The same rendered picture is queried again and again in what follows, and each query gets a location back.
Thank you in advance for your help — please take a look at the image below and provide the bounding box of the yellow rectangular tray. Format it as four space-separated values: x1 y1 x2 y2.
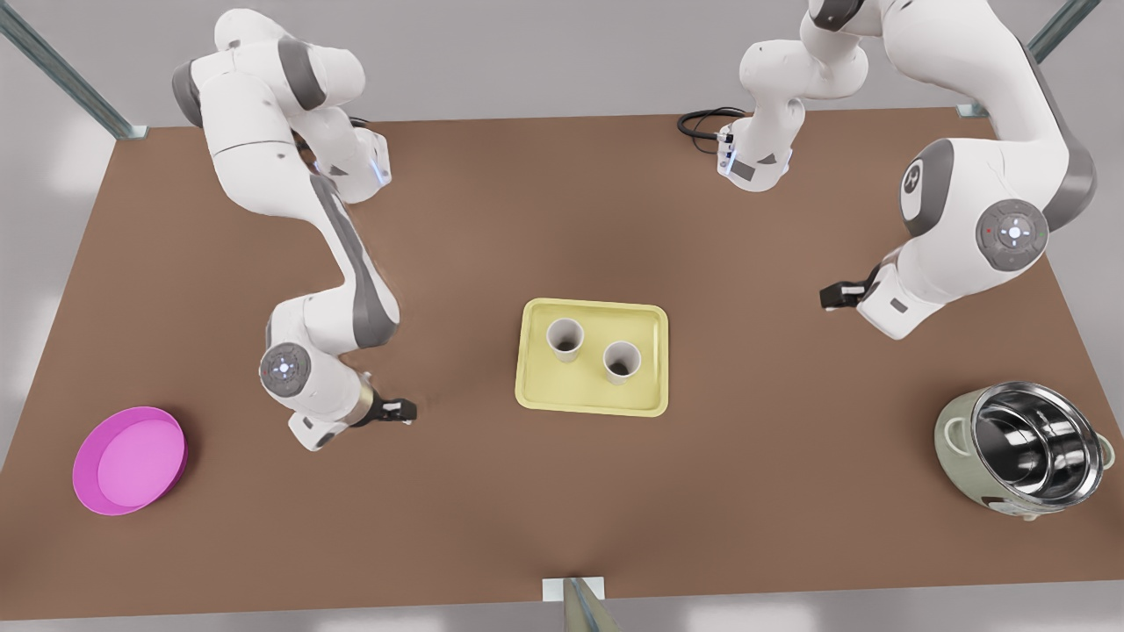
515 298 670 418

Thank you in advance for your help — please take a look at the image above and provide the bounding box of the white IKEA cup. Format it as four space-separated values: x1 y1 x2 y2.
602 341 642 386
546 318 586 364

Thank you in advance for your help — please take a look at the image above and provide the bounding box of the silver frame post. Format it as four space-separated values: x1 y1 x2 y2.
542 577 621 632
957 0 1103 119
0 4 148 140

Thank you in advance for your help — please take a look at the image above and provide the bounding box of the grey-green steel pot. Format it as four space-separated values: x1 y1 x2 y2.
933 381 1116 521

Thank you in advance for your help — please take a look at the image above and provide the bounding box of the pink round bowl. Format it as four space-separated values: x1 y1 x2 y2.
72 406 188 516

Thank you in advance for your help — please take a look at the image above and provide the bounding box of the black cable loop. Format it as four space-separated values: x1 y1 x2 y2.
677 107 749 157

